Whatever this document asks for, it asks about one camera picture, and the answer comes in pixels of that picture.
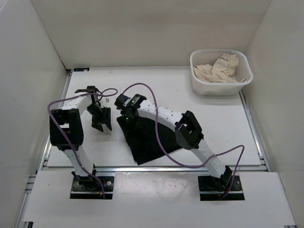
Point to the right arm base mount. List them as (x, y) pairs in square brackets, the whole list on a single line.
[(209, 192)]

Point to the black trousers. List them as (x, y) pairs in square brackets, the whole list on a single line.
[(141, 138)]

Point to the beige trousers in basket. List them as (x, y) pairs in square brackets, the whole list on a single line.
[(222, 71)]

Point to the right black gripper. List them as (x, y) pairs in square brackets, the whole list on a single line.
[(123, 117)]

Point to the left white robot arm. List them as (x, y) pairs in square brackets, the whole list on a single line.
[(66, 131)]

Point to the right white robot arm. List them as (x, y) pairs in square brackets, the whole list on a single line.
[(188, 134)]

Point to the white plastic basket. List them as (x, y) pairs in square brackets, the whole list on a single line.
[(209, 56)]

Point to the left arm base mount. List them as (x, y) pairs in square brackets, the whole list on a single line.
[(89, 188)]

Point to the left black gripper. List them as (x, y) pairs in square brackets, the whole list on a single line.
[(105, 119)]

